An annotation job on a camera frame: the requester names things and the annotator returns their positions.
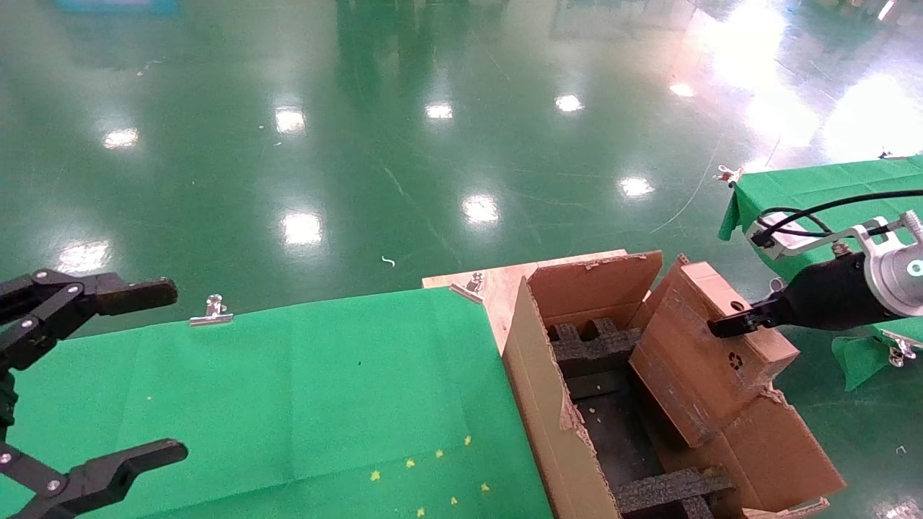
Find black foam packing insert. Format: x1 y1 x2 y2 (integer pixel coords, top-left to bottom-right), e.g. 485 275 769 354
614 467 738 518
549 319 644 381

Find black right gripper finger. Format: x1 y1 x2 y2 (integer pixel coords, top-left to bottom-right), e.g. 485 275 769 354
707 297 783 340

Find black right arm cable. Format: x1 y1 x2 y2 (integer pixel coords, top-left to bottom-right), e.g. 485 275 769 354
757 190 923 240

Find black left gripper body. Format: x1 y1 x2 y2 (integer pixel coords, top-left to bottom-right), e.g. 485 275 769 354
0 369 17 433

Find black foam floor pad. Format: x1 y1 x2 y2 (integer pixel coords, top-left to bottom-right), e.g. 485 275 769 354
566 371 668 498

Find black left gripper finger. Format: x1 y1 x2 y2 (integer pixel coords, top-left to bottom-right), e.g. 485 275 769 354
0 438 190 519
0 270 178 372

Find green tablecloth with yellow dots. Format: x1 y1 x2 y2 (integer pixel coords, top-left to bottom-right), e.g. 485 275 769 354
0 287 555 519

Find small brown cardboard box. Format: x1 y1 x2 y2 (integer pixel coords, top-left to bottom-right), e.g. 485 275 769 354
630 259 801 449

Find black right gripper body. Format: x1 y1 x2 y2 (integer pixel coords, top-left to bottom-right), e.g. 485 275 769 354
775 252 893 332

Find large open cardboard carton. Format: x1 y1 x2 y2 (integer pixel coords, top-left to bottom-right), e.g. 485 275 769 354
503 250 846 519

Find blue floor mat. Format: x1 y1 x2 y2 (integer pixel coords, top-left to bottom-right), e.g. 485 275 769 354
54 0 178 14

